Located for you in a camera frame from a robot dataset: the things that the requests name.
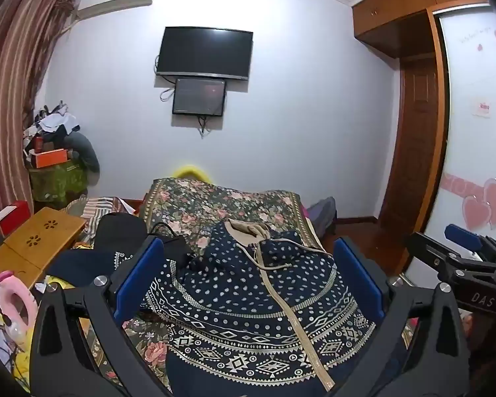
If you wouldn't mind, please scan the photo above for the wooden folding lap table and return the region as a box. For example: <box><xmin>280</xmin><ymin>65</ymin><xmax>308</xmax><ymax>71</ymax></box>
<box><xmin>0</xmin><ymin>207</ymin><xmax>87</xmax><ymax>290</ymax></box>

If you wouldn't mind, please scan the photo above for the pink plastic toy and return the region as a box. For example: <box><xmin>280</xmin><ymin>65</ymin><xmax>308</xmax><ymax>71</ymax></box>
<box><xmin>0</xmin><ymin>271</ymin><xmax>40</xmax><ymax>340</ymax></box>

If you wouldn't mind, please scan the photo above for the pile of clothes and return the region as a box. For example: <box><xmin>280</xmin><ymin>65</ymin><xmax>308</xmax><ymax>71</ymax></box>
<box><xmin>24</xmin><ymin>100</ymin><xmax>82</xmax><ymax>152</ymax></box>

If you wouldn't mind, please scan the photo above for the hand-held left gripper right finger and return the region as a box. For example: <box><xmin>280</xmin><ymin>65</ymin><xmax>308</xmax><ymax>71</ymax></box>
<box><xmin>333</xmin><ymin>236</ymin><xmax>470</xmax><ymax>397</ymax></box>

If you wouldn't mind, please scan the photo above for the yellow cloth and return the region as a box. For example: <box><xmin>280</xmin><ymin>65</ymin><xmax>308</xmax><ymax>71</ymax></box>
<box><xmin>7</xmin><ymin>337</ymin><xmax>33</xmax><ymax>387</ymax></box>

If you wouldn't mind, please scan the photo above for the wooden door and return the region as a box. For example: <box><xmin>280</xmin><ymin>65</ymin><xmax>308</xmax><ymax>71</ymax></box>
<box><xmin>378</xmin><ymin>56</ymin><xmax>444</xmax><ymax>226</ymax></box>

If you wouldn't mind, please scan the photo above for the yellow plastic object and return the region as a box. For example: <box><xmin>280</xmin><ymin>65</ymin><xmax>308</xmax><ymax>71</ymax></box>
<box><xmin>171</xmin><ymin>164</ymin><xmax>214</xmax><ymax>183</ymax></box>

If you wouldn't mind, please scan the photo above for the striped brown curtain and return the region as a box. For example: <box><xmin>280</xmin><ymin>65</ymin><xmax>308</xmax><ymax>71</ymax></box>
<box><xmin>0</xmin><ymin>0</ymin><xmax>81</xmax><ymax>253</ymax></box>

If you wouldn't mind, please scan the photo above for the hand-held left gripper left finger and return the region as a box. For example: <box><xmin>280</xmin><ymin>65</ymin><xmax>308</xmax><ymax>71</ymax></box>
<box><xmin>30</xmin><ymin>235</ymin><xmax>178</xmax><ymax>397</ymax></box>

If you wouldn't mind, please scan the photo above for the dark navy garment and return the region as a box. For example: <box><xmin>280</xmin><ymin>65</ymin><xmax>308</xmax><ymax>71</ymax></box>
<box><xmin>45</xmin><ymin>249</ymin><xmax>117</xmax><ymax>288</ymax></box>

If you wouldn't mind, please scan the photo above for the striped cloth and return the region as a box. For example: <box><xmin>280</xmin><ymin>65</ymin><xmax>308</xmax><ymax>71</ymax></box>
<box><xmin>64</xmin><ymin>196</ymin><xmax>146</xmax><ymax>233</ymax></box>

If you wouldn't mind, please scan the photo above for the orange box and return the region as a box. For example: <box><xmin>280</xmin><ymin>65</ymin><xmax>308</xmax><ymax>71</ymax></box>
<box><xmin>31</xmin><ymin>149</ymin><xmax>69</xmax><ymax>169</ymax></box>

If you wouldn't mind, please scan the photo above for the wall-mounted black television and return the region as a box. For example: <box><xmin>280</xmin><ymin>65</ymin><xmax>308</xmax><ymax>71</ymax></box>
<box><xmin>156</xmin><ymin>27</ymin><xmax>254</xmax><ymax>80</ymax></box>

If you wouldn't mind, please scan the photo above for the navy patterned zip hoodie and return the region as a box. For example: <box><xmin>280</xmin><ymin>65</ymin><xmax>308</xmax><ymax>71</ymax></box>
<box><xmin>141</xmin><ymin>219</ymin><xmax>410</xmax><ymax>397</ymax></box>

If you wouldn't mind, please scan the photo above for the grey purple bag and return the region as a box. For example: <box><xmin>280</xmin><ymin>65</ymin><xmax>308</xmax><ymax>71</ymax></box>
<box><xmin>306</xmin><ymin>198</ymin><xmax>338</xmax><ymax>235</ymax></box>

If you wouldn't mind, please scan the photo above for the red box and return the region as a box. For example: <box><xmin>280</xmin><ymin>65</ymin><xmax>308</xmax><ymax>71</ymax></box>
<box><xmin>0</xmin><ymin>200</ymin><xmax>29</xmax><ymax>236</ymax></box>

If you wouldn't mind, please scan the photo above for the floral bedspread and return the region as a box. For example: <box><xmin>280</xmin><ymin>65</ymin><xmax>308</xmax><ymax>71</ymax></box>
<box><xmin>78</xmin><ymin>177</ymin><xmax>416</xmax><ymax>397</ymax></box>

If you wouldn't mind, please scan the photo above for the small black wall monitor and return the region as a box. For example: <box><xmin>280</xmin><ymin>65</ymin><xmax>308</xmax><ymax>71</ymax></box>
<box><xmin>172</xmin><ymin>77</ymin><xmax>227</xmax><ymax>116</ymax></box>

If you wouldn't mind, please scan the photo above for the grey garment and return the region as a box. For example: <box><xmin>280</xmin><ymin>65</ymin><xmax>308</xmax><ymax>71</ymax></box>
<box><xmin>66</xmin><ymin>131</ymin><xmax>101</xmax><ymax>173</ymax></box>

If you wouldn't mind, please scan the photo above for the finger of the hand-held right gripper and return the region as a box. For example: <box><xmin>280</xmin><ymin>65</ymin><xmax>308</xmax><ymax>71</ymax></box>
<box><xmin>444</xmin><ymin>223</ymin><xmax>486</xmax><ymax>257</ymax></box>
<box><xmin>404</xmin><ymin>232</ymin><xmax>496</xmax><ymax>288</ymax></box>

